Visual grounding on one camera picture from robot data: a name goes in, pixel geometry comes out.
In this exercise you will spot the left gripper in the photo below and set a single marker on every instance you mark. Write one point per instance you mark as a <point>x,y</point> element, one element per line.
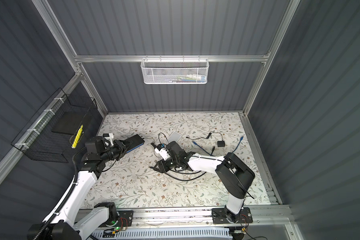
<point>120,147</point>

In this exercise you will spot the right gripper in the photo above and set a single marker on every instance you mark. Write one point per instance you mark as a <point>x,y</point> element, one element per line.
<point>163,167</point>

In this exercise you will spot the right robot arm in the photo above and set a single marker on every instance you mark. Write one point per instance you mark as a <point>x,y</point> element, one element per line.
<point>235,175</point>

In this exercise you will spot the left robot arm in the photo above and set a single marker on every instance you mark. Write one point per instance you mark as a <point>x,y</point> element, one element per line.
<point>60,223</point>

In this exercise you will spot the white flat box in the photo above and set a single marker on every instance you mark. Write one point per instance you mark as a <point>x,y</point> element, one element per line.
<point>174,137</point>

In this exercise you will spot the yellow item in basket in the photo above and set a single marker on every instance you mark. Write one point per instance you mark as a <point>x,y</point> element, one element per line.
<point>77,137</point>

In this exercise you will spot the black pad in basket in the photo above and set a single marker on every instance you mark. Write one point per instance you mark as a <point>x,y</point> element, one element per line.
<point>69,123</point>

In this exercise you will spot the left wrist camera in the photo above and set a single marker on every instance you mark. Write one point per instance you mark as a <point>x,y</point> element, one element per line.
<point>110,138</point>

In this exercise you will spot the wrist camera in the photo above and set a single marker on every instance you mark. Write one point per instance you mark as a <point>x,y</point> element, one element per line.
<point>110,138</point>
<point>162,151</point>

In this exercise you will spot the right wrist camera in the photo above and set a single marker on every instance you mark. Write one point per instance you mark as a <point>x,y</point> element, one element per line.
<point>162,151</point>

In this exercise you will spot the black wire wall basket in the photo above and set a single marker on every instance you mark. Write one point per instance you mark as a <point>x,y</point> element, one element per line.
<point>36,140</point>

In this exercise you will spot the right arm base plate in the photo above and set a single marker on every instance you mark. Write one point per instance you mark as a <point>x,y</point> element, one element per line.
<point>224,216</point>

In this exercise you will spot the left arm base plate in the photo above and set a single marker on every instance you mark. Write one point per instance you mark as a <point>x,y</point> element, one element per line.
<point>125,219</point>

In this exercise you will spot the white ventilated cable duct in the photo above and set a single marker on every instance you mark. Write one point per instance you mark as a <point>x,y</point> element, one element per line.
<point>204,233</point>

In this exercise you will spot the white mesh wall basket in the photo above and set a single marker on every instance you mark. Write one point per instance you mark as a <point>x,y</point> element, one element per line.
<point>175,73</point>

